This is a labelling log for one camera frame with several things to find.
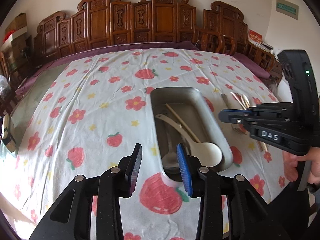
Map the steel fork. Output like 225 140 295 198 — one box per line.
221 93 247 135

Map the white curved spoon handle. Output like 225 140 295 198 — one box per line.
230 92 246 109

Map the person's right hand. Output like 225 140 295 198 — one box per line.
283 147 320 185

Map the white spoon on table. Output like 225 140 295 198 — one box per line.
241 94 251 109

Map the white plastic spoon in tray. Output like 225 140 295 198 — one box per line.
155 114 222 167

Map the beige chopstick on table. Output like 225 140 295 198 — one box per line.
257 141 268 152

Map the metal rectangular tray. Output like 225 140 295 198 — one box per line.
150 87 233 186

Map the beige chopstick in tray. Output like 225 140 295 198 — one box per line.
165 103 201 143

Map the floral strawberry tablecloth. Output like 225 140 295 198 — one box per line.
1 48 276 239

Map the wooden chair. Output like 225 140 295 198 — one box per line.
192 26 237 56

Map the red calendar card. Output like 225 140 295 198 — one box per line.
248 29 263 43

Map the purple table cover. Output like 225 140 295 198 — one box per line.
16 41 270 97

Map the wall sign plate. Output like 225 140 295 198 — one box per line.
276 0 299 20

